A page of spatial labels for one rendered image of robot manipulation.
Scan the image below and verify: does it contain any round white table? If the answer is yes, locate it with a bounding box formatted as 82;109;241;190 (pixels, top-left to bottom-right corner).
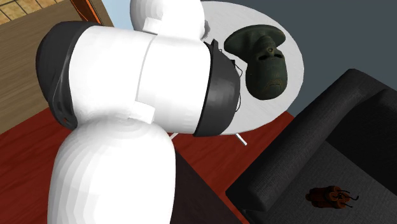
169;0;305;146

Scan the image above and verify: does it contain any red dynamite bundle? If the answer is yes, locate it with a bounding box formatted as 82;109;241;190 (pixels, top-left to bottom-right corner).
305;185;360;209

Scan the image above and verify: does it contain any wooden cabinet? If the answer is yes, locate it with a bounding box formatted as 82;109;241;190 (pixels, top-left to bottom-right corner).
0;0;115;136

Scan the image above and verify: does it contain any dark robot stand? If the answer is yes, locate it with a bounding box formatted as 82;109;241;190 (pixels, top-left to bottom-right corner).
169;151;243;224

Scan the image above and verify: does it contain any dark grey sofa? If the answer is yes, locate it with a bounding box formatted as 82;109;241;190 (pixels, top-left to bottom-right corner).
225;68;397;224

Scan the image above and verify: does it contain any dark green head figure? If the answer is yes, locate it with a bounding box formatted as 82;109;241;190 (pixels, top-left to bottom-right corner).
223;24;289;101

